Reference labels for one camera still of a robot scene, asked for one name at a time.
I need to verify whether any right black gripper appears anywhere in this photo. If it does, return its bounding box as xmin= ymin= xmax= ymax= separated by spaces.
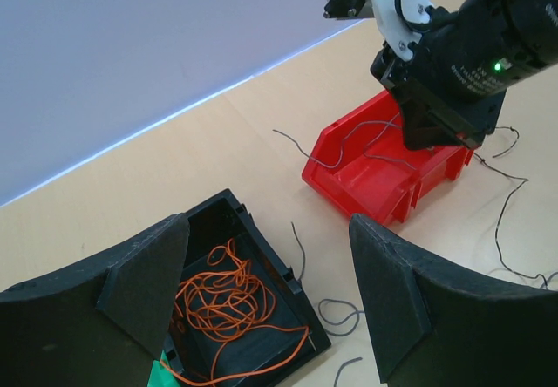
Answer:
xmin=371 ymin=0 xmax=510 ymax=150

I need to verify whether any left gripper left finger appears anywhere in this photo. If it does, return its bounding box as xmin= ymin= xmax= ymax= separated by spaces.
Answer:
xmin=1 ymin=214 xmax=189 ymax=386

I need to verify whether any orange cable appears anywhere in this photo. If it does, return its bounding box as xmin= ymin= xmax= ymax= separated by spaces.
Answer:
xmin=159 ymin=237 xmax=311 ymax=386

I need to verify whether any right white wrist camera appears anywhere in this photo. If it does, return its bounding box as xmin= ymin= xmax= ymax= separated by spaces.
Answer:
xmin=323 ymin=0 xmax=432 ymax=61

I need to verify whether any black plastic bin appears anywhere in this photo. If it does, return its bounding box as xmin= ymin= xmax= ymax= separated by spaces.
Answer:
xmin=161 ymin=189 xmax=331 ymax=386

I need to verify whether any thin grey cable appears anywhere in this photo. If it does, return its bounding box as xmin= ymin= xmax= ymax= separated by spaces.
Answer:
xmin=272 ymin=114 xmax=419 ymax=174

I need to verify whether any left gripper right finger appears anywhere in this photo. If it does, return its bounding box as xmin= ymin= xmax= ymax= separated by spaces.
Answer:
xmin=349 ymin=214 xmax=557 ymax=386

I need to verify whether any green plastic bin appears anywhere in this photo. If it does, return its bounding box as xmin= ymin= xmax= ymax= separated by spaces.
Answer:
xmin=147 ymin=352 xmax=180 ymax=387

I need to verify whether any red plastic bin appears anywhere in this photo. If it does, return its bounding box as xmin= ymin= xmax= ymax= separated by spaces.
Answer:
xmin=302 ymin=92 xmax=473 ymax=226

